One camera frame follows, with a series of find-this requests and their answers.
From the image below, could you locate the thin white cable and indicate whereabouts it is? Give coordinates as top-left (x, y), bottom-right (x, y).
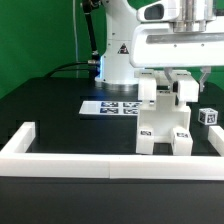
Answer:
top-left (72, 0), bottom-right (80, 79)

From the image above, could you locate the white U-shaped fence frame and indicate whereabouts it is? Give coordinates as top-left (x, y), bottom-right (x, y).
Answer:
top-left (0, 122), bottom-right (224, 181)

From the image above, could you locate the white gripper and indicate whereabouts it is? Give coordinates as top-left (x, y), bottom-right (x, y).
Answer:
top-left (130, 0), bottom-right (224, 92)

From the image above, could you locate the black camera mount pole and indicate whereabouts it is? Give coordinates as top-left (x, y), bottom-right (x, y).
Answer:
top-left (81, 0), bottom-right (100, 60)

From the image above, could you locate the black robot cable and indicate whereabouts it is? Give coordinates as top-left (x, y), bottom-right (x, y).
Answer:
top-left (44, 61), bottom-right (100, 79)

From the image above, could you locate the white chair seat part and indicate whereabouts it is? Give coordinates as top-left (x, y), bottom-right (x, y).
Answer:
top-left (136, 93), bottom-right (193, 145)

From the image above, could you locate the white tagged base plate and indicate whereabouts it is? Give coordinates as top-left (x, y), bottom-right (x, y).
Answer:
top-left (79, 101), bottom-right (140, 116)

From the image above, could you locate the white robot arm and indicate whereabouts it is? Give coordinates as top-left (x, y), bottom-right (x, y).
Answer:
top-left (95, 0), bottom-right (224, 91)

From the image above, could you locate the white tagged cube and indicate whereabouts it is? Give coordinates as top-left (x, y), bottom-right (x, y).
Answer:
top-left (198, 108), bottom-right (218, 125)

